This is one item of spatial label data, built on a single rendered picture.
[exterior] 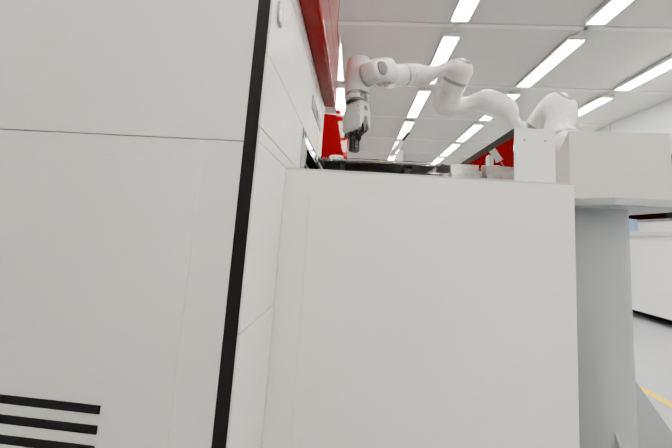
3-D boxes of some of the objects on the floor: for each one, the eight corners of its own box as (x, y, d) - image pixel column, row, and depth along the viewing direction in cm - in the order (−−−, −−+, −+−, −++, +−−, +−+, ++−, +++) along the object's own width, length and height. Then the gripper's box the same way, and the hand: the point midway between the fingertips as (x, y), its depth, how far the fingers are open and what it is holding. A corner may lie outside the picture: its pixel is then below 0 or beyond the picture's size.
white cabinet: (249, 579, 60) (285, 168, 70) (313, 366, 156) (325, 205, 165) (594, 630, 56) (583, 185, 65) (443, 379, 151) (447, 213, 161)
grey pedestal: (672, 463, 102) (659, 215, 111) (893, 633, 58) (841, 203, 68) (508, 439, 108) (508, 207, 118) (597, 576, 65) (587, 191, 74)
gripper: (335, 104, 112) (332, 153, 110) (363, 90, 100) (360, 145, 98) (351, 110, 116) (348, 157, 114) (379, 98, 104) (377, 150, 102)
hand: (354, 146), depth 106 cm, fingers closed
